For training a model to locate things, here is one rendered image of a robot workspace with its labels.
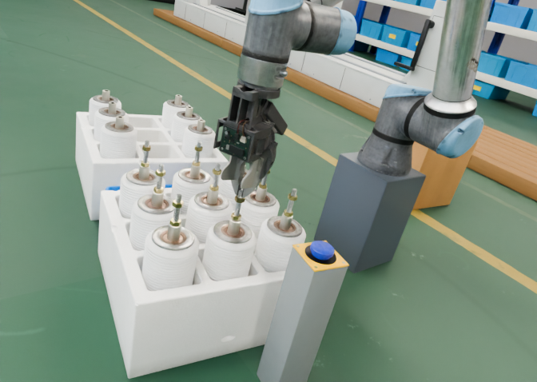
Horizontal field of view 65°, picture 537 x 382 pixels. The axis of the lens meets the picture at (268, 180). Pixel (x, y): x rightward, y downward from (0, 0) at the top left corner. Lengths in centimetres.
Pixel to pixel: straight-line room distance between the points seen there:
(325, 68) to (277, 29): 273
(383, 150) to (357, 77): 201
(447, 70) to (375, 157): 30
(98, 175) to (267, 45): 70
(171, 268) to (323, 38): 46
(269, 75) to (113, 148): 66
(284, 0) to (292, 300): 47
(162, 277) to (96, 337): 23
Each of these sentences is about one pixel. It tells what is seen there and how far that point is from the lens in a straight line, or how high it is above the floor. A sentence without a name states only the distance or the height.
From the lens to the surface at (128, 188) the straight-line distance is 96.
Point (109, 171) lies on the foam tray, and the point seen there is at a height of 15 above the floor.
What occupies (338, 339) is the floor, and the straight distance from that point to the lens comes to 106.
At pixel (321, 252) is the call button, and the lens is 70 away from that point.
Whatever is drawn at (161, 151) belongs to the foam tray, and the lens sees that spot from 137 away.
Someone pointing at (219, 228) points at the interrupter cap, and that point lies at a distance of 83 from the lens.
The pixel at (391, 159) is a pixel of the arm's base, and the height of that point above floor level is 34.
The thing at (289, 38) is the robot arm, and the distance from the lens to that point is 67.
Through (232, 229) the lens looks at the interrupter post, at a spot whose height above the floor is 26.
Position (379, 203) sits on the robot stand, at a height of 24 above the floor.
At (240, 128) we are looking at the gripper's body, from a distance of 68.
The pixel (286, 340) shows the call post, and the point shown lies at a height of 15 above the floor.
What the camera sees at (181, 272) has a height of 21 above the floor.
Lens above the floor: 70
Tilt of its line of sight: 25 degrees down
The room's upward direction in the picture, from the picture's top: 13 degrees clockwise
